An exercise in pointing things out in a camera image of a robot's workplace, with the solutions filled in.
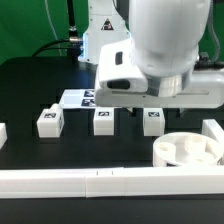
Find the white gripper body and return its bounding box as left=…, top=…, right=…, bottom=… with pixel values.
left=94, top=39, right=224, bottom=108

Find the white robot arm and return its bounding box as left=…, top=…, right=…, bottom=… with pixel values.
left=83, top=0, right=224, bottom=108

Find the white marker sheet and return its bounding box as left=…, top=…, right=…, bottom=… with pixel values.
left=59, top=89, right=95, bottom=109

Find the white right fence bar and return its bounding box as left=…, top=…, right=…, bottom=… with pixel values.
left=202, top=119, right=224, bottom=145

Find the white fence bar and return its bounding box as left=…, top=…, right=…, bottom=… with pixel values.
left=0, top=123, right=7, bottom=150
left=202, top=119, right=224, bottom=145
left=0, top=166, right=224, bottom=199

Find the white front fence bar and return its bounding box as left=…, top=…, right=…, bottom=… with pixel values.
left=0, top=166, right=224, bottom=199

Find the white left fence bar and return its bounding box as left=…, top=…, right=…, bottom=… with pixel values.
left=0, top=123, right=7, bottom=150

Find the black cable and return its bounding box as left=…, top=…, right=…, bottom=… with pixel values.
left=31, top=0, right=84, bottom=58

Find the white thin cable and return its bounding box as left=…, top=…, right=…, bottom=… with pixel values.
left=44, top=0, right=63, bottom=57

